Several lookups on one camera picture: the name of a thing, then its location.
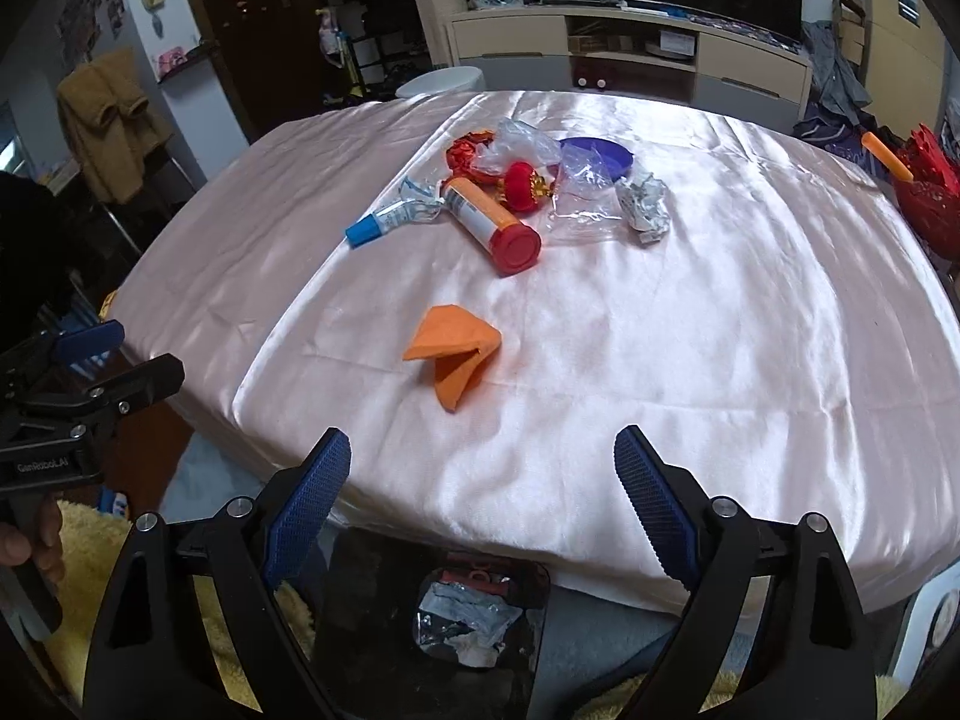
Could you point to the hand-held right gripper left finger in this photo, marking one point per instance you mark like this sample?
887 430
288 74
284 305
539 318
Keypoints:
315 510

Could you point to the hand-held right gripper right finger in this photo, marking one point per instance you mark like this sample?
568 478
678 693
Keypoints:
652 502

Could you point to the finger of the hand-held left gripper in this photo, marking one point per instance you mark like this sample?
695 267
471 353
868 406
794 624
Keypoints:
142 382
86 340

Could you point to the stainless steel bin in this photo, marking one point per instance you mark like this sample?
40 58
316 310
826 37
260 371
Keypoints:
375 615

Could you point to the orange cloth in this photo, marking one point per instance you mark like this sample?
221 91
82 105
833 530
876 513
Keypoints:
450 337

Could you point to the silver paper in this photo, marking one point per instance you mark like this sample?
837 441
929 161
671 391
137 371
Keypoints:
643 206

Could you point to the white tube with blue cap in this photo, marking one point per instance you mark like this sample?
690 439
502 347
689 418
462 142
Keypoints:
390 216

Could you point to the clear plastic bag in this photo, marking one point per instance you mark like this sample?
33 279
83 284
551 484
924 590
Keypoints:
581 199
525 139

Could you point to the orange tube with red cap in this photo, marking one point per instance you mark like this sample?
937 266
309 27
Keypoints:
487 221

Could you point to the red lantern ornament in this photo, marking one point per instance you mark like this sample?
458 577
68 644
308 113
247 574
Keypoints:
519 186

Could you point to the blue plastic lid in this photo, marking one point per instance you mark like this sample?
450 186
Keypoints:
600 151

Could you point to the red foil wrapper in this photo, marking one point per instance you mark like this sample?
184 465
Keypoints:
469 150

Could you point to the person's left hand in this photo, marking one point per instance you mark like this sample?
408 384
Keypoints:
34 536

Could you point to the yellow fluffy blanket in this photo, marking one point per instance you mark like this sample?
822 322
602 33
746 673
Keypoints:
90 540

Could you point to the grey fluffy rug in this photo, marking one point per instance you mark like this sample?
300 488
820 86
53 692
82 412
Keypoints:
600 630

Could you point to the crumpled white wrapper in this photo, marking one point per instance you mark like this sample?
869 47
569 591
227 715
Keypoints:
465 615

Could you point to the brown coat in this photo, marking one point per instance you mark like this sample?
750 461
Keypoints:
97 112

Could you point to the pink box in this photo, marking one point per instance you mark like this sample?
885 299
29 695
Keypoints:
171 62

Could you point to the dark wooden door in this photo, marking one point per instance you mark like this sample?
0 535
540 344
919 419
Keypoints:
262 52

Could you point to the black metal rack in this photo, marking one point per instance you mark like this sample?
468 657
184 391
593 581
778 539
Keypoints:
367 60

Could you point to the orange stick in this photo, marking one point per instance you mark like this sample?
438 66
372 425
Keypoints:
885 155

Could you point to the white round stool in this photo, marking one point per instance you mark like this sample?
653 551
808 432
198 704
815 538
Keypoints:
442 79

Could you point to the grey hanging clothes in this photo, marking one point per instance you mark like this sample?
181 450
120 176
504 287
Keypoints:
829 82

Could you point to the beige cabinet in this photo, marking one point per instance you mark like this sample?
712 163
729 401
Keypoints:
510 34

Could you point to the wooden wardrobe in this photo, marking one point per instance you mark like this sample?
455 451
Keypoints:
907 22

